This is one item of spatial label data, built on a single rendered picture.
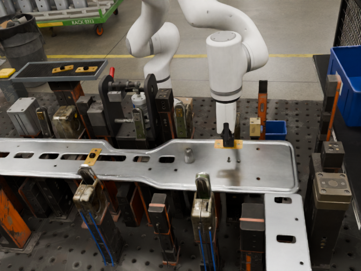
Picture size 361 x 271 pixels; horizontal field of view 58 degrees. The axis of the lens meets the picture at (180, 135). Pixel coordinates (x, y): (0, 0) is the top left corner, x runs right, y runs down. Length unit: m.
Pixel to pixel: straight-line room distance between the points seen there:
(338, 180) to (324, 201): 0.06
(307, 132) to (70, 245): 1.14
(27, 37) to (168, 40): 2.64
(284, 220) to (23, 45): 3.44
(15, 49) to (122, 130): 2.78
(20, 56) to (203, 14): 3.27
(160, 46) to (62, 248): 0.89
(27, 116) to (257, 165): 0.86
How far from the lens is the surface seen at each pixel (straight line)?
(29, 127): 1.39
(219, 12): 0.87
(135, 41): 1.39
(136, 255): 1.24
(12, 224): 1.35
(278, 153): 1.07
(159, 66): 1.48
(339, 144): 1.01
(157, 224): 0.99
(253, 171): 1.01
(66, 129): 1.30
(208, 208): 0.87
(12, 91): 1.58
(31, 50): 3.98
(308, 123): 1.70
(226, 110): 0.86
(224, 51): 0.78
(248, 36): 0.87
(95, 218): 1.04
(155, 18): 1.27
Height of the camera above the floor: 1.73
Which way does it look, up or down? 39 degrees down
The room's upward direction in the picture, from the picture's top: 9 degrees counter-clockwise
